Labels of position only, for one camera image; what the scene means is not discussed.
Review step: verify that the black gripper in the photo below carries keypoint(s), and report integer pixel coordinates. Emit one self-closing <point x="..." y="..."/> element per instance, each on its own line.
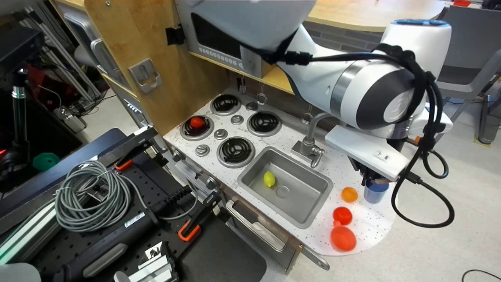
<point x="358" y="165"/>

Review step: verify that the blue plastic cup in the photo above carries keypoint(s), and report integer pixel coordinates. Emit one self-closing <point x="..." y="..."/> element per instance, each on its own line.
<point x="375" y="193"/>

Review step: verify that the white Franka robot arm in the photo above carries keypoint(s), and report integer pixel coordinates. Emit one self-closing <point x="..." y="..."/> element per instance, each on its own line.
<point x="322" y="79"/>

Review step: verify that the grey toy sink basin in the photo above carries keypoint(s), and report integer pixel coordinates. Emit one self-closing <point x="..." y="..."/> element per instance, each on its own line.
<point x="297" y="196"/>

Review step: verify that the orange toy ball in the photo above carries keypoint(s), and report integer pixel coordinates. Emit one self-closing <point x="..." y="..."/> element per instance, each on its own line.
<point x="349" y="195"/>

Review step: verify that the red toy tomato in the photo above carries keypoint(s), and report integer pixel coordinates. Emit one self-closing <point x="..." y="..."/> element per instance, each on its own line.
<point x="341" y="215"/>

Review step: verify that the grey toy faucet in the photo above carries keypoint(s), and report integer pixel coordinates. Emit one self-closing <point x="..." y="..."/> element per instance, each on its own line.
<point x="308" y="142"/>

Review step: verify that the yellow toy lemon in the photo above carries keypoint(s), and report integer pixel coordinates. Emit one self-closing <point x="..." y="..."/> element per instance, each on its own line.
<point x="269" y="179"/>

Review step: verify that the black coil toy burner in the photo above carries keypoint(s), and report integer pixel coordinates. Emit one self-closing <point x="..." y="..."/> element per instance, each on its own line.
<point x="263" y="123"/>
<point x="225" y="104"/>
<point x="184" y="131"/>
<point x="234" y="151"/>

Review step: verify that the metal hook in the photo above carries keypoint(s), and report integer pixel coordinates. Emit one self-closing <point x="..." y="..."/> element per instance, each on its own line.
<point x="259" y="98"/>
<point x="241" y="87"/>

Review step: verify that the grey stove knob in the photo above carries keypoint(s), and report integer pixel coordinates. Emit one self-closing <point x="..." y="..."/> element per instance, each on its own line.
<point x="236" y="120"/>
<point x="220" y="134"/>
<point x="201" y="151"/>
<point x="252" y="105"/>

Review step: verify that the small red toy piece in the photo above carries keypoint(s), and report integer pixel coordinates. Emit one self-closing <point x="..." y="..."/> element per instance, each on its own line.
<point x="195" y="123"/>

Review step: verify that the grey toy microwave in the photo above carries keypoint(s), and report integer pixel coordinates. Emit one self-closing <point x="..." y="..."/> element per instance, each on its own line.
<point x="219" y="40"/>

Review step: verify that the metal block fixture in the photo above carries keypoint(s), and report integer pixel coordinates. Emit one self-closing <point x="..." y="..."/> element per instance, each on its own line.
<point x="150" y="264"/>

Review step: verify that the black box on wooden panel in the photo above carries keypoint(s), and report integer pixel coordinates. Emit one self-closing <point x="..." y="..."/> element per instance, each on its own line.
<point x="173" y="35"/>

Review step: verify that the metal latch plate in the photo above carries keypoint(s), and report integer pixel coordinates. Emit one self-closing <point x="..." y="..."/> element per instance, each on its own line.
<point x="144" y="74"/>

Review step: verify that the black bar with white label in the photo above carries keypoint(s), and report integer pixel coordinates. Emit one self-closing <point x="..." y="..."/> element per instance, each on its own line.
<point x="111" y="237"/>

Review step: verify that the green tape roll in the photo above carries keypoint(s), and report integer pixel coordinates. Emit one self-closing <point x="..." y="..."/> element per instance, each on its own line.
<point x="45" y="160"/>

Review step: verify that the black tripod pole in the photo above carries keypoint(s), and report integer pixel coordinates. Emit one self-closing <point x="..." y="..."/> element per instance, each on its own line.
<point x="18" y="115"/>

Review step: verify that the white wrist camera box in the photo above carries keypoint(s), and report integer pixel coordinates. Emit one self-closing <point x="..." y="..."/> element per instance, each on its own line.
<point x="364" y="149"/>

